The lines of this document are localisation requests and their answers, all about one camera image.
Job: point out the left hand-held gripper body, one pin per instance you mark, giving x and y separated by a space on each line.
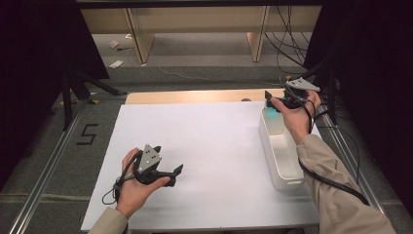
148 159

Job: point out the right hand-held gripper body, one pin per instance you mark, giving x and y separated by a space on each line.
302 85

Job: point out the iridescent smartphone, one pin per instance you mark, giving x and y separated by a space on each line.
272 118

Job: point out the white plastic bin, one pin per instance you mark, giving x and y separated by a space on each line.
285 156

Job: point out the person's right hand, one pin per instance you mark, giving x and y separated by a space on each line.
297 122

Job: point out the person's left hand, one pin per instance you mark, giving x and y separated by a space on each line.
131 195

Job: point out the black tripod stand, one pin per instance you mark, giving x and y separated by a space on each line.
69 97
331 94

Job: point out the black curtain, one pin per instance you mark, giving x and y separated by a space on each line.
373 65
32 65

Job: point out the long white paper scrap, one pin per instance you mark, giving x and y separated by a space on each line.
116 63

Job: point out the light wooden desk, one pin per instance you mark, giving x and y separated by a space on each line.
195 19

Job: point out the small white paper scrap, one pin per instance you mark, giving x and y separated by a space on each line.
113 43

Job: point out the aluminium floor rail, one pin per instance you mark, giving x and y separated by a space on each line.
45 175
354 162

